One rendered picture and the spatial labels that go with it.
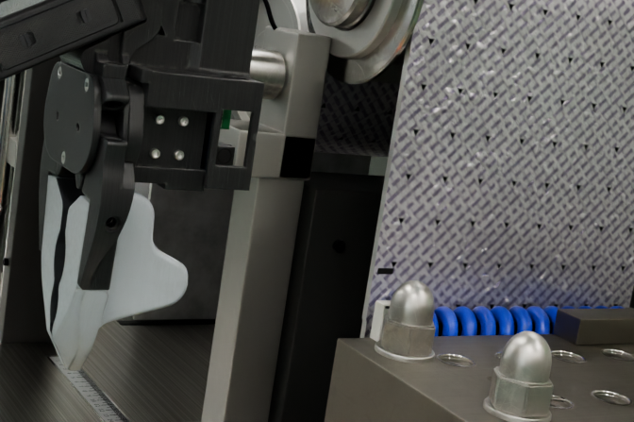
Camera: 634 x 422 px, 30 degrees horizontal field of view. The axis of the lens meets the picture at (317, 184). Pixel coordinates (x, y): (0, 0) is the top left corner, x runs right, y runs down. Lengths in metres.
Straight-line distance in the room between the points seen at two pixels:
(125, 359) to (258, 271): 0.25
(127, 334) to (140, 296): 0.54
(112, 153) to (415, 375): 0.25
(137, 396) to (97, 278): 0.42
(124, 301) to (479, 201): 0.32
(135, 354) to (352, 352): 0.38
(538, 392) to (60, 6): 0.31
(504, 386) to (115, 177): 0.24
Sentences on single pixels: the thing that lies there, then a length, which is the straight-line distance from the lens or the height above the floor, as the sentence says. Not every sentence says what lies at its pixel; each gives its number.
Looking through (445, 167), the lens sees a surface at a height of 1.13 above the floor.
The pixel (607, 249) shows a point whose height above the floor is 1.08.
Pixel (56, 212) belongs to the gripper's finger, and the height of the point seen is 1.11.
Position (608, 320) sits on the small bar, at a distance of 0.83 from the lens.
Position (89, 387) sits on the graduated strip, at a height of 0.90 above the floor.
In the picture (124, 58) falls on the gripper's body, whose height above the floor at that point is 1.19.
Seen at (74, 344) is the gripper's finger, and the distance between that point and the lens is 0.57.
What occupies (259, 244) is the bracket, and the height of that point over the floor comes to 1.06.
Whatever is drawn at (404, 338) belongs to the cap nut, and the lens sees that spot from 0.70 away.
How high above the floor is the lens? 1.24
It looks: 9 degrees down
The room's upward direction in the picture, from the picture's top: 9 degrees clockwise
